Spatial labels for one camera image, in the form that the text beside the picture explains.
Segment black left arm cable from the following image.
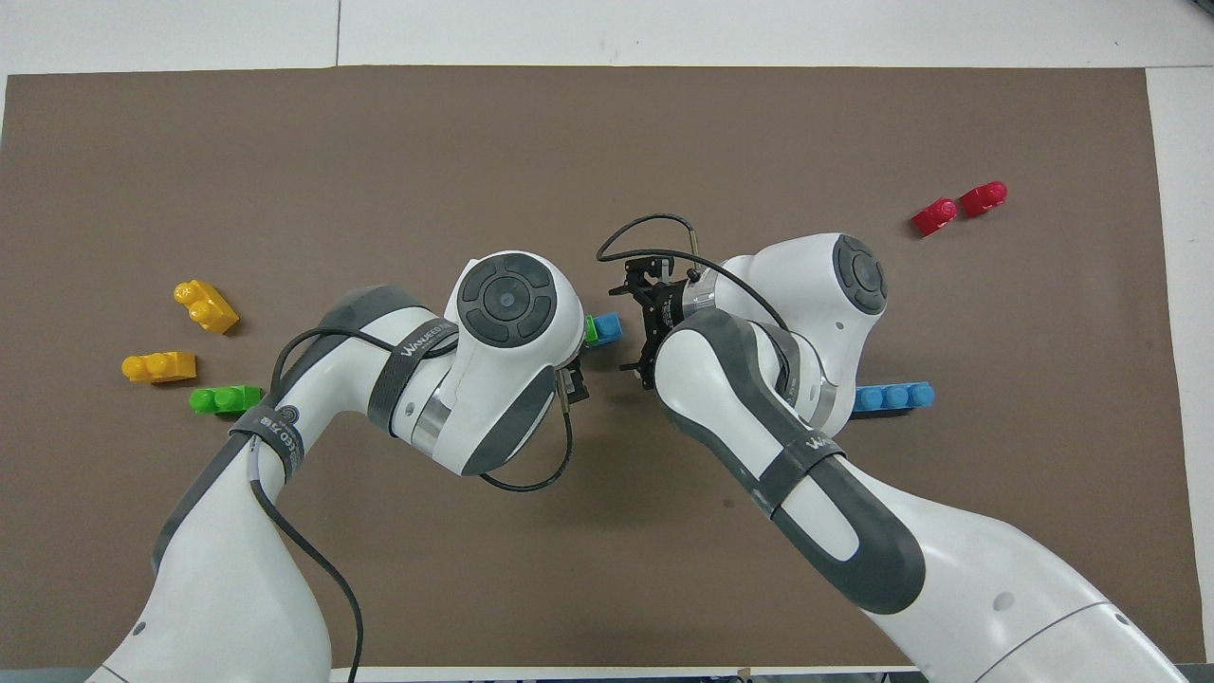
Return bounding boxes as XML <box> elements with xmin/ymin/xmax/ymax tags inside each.
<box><xmin>248</xmin><ymin>326</ymin><xmax>577</xmax><ymax>683</ymax></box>

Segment red single-stud block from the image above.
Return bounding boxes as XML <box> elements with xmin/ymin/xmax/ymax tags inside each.
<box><xmin>911</xmin><ymin>197</ymin><xmax>959</xmax><ymax>238</ymax></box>
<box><xmin>959</xmin><ymin>180</ymin><xmax>1008</xmax><ymax>219</ymax></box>

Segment brown paper table mat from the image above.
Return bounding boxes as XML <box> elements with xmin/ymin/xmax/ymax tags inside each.
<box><xmin>0</xmin><ymin>65</ymin><xmax>1207</xmax><ymax>670</ymax></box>

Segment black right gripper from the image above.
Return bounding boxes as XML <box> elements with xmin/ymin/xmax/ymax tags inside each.
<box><xmin>610</xmin><ymin>253</ymin><xmax>708</xmax><ymax>392</ymax></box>

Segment yellow two-stud block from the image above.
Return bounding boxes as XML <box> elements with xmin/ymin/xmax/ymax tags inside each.
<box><xmin>174</xmin><ymin>279</ymin><xmax>240</xmax><ymax>336</ymax></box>
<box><xmin>121</xmin><ymin>351</ymin><xmax>197</xmax><ymax>384</ymax></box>

